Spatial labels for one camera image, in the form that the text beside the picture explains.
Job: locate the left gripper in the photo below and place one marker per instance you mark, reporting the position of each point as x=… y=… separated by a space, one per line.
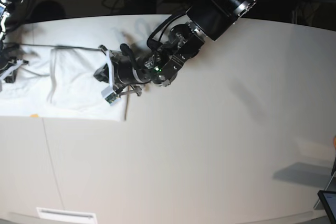
x=127 y=70

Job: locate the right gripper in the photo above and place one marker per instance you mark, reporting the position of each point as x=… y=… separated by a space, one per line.
x=5 y=63

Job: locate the white printed T-shirt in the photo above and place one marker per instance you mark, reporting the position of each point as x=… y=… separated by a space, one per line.
x=63 y=56

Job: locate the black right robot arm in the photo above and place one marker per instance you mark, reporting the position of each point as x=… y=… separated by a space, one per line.
x=8 y=8

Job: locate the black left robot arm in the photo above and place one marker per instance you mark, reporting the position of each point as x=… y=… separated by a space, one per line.
x=175 y=41

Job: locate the white label on table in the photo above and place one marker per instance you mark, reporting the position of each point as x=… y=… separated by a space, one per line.
x=66 y=216

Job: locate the tablet screen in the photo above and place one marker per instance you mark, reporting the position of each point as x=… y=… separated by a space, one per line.
x=326 y=202

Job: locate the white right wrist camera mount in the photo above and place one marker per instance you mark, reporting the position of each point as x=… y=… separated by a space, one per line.
x=17 y=63

